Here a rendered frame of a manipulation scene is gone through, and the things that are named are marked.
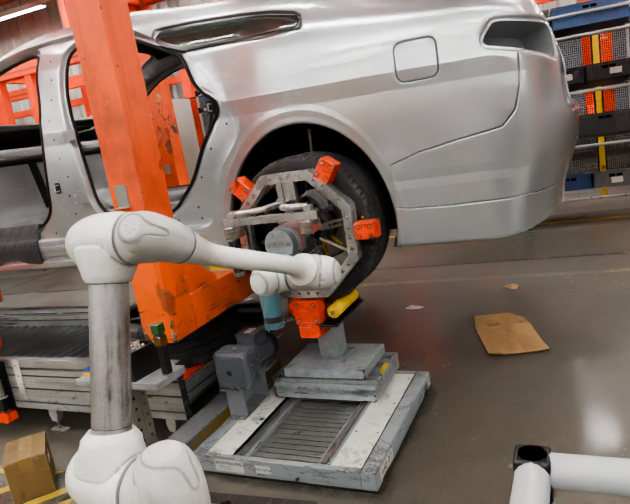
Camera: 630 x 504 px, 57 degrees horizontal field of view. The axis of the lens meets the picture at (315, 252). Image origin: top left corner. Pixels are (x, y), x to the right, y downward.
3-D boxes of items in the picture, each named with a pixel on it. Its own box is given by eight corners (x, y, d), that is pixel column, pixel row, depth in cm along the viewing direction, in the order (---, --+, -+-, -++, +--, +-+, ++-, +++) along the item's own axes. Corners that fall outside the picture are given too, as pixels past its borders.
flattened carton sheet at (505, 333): (522, 315, 345) (522, 310, 345) (550, 350, 292) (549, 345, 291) (471, 321, 349) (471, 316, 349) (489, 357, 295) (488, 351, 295)
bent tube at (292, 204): (330, 202, 233) (326, 176, 231) (311, 211, 216) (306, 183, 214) (291, 206, 241) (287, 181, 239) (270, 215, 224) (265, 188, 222)
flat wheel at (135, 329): (254, 320, 332) (247, 281, 327) (223, 368, 268) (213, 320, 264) (147, 333, 342) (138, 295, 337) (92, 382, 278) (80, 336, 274)
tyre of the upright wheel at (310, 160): (367, 132, 252) (244, 172, 282) (348, 136, 231) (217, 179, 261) (408, 274, 261) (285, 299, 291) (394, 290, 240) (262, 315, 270)
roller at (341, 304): (361, 297, 269) (359, 285, 268) (338, 320, 243) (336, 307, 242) (350, 298, 271) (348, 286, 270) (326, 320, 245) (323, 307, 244)
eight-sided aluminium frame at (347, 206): (368, 291, 243) (349, 162, 232) (363, 296, 237) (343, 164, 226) (257, 295, 266) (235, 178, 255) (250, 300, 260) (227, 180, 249)
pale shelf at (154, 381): (186, 372, 231) (184, 364, 230) (159, 391, 216) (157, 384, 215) (105, 369, 249) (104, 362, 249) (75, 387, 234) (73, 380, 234)
